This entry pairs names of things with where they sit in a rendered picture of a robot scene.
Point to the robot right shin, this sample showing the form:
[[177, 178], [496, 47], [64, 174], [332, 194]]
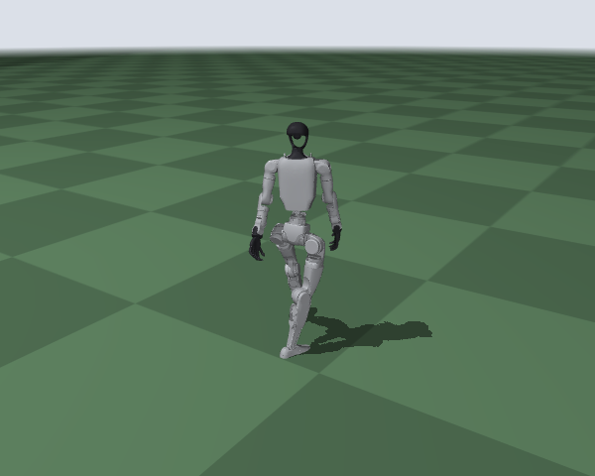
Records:
[[298, 316]]

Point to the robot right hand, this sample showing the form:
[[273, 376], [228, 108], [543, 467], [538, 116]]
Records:
[[336, 232]]

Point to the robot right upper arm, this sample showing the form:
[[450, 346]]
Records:
[[323, 167]]

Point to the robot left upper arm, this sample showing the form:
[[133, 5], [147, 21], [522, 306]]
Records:
[[271, 167]]

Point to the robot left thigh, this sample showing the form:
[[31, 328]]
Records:
[[286, 249]]

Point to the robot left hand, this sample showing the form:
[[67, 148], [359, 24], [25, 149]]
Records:
[[255, 245]]

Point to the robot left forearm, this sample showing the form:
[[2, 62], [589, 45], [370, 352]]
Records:
[[261, 219]]

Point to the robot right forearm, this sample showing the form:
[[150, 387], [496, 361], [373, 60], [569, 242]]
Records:
[[333, 212]]

